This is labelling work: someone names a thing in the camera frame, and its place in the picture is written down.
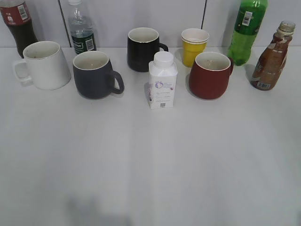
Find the black ceramic mug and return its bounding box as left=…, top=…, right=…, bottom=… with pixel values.
left=127, top=27, right=169, bottom=73

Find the white ceramic mug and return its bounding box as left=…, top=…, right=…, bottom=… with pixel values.
left=12, top=41, right=71, bottom=90

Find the red ceramic mug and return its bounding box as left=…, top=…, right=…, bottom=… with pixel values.
left=189, top=52, right=234, bottom=100

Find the clear water bottle green label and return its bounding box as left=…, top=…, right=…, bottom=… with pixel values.
left=68, top=0, right=96, bottom=54

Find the brown coffee drink bottle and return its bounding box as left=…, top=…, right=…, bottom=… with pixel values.
left=250, top=21, right=295, bottom=90

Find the dark grey ceramic mug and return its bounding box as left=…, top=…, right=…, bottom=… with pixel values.
left=72, top=51, right=125, bottom=99

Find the yellow paper cup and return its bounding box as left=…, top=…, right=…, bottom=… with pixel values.
left=181, top=28, right=210, bottom=67

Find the green soda bottle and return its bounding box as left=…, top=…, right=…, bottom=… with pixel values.
left=228, top=0, right=268, bottom=66

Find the white carton bottle purple print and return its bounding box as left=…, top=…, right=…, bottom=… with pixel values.
left=148, top=51, right=178, bottom=110

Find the cola bottle red label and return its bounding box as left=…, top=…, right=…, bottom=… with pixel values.
left=0, top=0, right=38, bottom=58

